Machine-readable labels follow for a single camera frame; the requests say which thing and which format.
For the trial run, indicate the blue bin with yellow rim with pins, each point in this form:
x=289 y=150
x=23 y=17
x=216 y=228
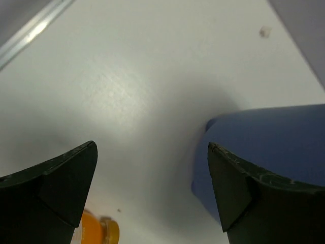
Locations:
x=288 y=141

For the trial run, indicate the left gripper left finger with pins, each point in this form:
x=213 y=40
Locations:
x=44 y=203

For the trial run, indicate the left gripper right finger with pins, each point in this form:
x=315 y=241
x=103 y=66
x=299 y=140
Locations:
x=256 y=205

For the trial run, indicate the aluminium table rail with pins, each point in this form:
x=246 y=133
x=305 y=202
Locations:
x=23 y=20

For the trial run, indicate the orange juice bottle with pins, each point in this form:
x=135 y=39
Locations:
x=97 y=230

